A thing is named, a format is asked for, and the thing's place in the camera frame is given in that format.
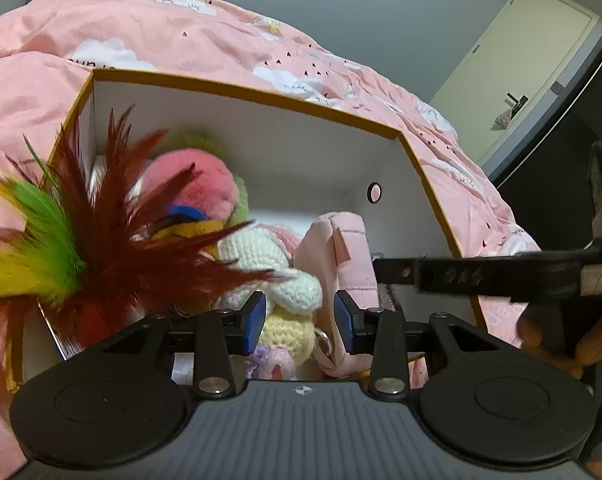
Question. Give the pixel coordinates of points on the cream door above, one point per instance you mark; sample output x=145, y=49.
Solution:
x=531, y=60

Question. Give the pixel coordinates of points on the pink printed blanket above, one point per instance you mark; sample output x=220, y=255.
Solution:
x=181, y=35

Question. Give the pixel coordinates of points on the small hanging bag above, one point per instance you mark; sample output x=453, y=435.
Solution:
x=502, y=120

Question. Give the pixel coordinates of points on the white crochet doll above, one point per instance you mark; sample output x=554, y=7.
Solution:
x=261, y=255

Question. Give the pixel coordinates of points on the pink pouch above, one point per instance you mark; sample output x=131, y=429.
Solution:
x=326, y=260

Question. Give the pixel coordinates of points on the colourful feather toy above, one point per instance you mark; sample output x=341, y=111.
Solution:
x=111, y=240

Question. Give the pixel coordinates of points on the orange cardboard box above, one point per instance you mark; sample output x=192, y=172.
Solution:
x=281, y=150

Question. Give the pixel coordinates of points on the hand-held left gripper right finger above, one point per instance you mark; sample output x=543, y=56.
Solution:
x=344, y=322

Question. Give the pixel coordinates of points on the blue yellow plush toy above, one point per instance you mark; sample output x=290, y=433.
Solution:
x=186, y=212

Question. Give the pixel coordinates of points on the person's right hand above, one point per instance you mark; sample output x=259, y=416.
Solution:
x=541, y=335

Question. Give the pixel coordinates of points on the pink green plush toy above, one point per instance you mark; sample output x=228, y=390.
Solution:
x=201, y=185

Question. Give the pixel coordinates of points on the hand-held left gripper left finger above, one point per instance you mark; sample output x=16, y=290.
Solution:
x=255, y=322

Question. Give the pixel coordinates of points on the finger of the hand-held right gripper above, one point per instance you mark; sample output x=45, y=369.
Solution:
x=481, y=275

